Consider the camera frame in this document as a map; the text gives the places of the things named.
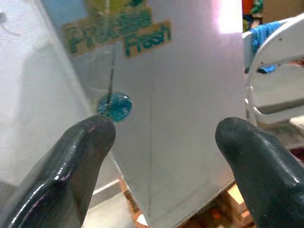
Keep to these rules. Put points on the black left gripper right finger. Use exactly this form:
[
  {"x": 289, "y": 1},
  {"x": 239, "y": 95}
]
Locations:
[{"x": 266, "y": 178}]

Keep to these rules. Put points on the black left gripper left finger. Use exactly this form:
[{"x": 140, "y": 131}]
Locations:
[{"x": 59, "y": 178}]

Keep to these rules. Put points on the silver fridge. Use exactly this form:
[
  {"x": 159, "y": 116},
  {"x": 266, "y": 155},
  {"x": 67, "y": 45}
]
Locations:
[{"x": 185, "y": 95}]

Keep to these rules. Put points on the white plastic chair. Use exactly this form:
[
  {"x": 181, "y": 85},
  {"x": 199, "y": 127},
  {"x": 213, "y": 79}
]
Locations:
[{"x": 275, "y": 90}]

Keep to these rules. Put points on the round blue sticker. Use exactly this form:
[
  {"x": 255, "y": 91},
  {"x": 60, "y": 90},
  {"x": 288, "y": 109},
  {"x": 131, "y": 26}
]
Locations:
[{"x": 117, "y": 107}]

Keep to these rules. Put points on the blue cloth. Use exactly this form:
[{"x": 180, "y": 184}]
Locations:
[{"x": 261, "y": 33}]

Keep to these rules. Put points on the green gold fresh sticker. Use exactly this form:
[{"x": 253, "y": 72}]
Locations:
[{"x": 142, "y": 40}]

